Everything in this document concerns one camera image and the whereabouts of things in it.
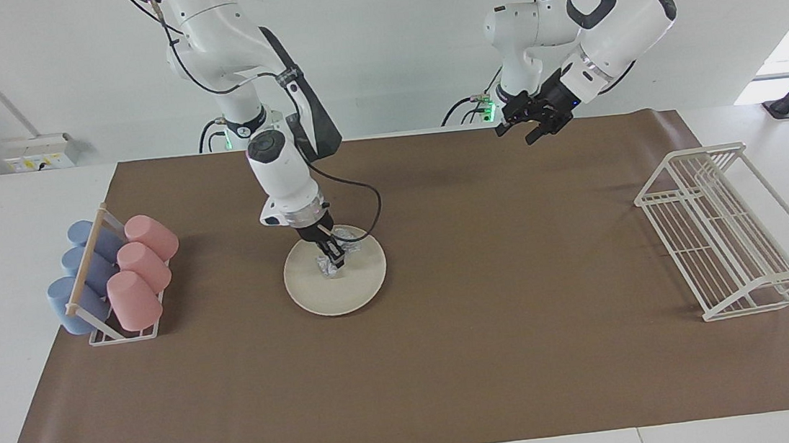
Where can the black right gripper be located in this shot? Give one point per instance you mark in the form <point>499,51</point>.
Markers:
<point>314,225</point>

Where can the silver mesh scouring sponge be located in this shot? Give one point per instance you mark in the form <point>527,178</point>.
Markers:
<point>349,239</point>

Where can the pink plastic cup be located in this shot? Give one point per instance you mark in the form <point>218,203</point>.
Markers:
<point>133,301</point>
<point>153,236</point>
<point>145,266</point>

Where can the white wall outlet box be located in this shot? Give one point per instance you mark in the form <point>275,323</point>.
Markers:
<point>40,153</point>

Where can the round cream plate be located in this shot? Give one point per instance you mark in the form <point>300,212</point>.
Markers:
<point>343,291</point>

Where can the brown paper table mat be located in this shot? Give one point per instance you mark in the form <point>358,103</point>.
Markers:
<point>453,375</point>

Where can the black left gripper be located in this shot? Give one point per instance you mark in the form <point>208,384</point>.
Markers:
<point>551,105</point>

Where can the blue plastic cup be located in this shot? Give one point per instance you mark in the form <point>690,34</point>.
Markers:
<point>82,231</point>
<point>66,304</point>
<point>80,262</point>

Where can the white cup rack wooden bar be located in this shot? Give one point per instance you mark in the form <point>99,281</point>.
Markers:
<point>87,258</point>

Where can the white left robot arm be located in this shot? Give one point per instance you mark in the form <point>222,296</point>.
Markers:
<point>621,19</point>

